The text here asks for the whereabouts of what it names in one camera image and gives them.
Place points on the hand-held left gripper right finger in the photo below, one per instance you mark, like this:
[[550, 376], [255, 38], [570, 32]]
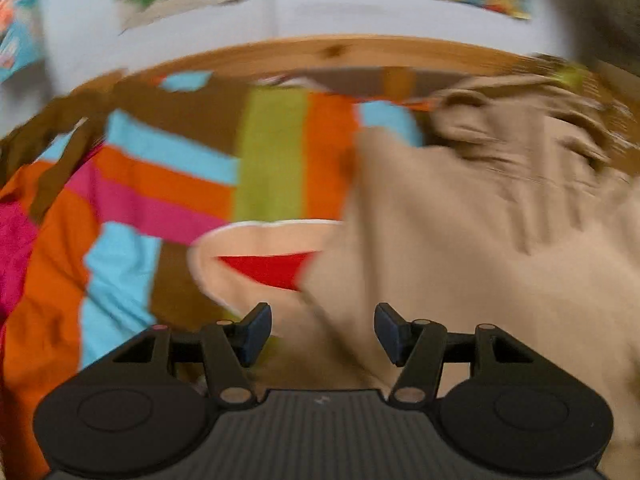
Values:
[[391, 332]]

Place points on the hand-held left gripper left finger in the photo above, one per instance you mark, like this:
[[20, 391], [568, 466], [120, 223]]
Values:
[[256, 332]]

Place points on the beige garment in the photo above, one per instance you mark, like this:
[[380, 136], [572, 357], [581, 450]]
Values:
[[450, 235]]

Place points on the colourful striped blanket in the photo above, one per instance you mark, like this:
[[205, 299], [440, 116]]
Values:
[[150, 160]]

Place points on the brown patterned cover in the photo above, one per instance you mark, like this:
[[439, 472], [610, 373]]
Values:
[[592, 85]]

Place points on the wooden bed frame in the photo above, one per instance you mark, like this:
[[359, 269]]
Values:
[[325, 52]]

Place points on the turquoise wall poster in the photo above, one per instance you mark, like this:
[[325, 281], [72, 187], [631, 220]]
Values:
[[17, 35]]

